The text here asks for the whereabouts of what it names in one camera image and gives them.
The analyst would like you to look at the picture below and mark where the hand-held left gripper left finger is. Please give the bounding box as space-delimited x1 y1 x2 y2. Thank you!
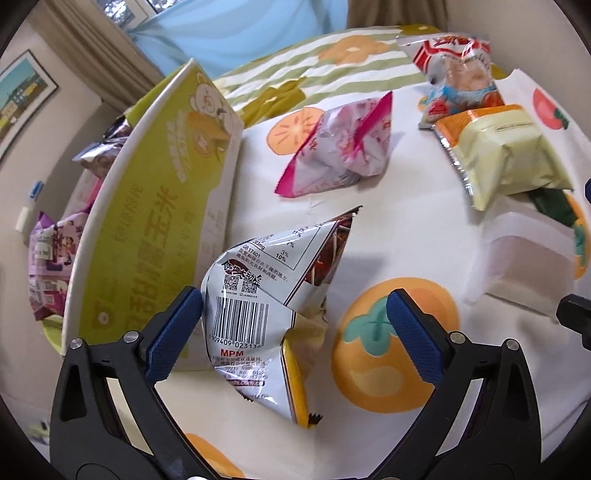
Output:
50 286 222 480

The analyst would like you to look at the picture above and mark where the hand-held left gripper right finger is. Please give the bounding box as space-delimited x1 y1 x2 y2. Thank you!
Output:
369 288 542 480

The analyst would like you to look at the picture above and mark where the white barcode snack packet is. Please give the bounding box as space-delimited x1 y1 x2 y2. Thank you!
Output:
201 206 363 430

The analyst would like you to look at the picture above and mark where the green cardboard box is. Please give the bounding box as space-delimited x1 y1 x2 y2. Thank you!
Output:
44 58 245 373

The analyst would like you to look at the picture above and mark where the brown and silver snack packet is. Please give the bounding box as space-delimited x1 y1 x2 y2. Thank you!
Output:
71 114 133 179

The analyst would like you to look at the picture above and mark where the translucent plastic container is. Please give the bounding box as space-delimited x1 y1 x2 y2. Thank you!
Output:
464 198 578 320

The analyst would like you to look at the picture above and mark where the cream and orange snack packet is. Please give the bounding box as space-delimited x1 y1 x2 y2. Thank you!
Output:
434 104 574 212

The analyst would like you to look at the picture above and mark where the fruit-printed tablecloth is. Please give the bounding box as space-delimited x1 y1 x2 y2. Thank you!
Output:
152 69 591 480

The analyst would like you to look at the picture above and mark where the red and white snack packet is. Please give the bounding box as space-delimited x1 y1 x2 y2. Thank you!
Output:
398 34 505 131

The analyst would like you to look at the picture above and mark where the pink and white snack packet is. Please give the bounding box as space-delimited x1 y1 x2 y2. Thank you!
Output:
274 90 400 199

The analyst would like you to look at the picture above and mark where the brown curtain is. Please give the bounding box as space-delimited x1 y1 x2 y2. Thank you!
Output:
346 0 448 29
44 0 160 112

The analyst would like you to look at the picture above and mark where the framed landscape picture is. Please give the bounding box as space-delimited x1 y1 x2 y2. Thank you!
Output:
0 50 60 160

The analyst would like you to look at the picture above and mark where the striped floral blanket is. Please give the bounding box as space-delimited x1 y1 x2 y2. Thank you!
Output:
124 23 462 131

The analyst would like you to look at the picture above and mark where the light blue cloth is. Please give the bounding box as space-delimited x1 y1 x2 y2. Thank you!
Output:
127 0 350 80

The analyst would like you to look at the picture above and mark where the window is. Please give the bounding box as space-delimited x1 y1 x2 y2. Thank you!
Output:
90 0 185 29

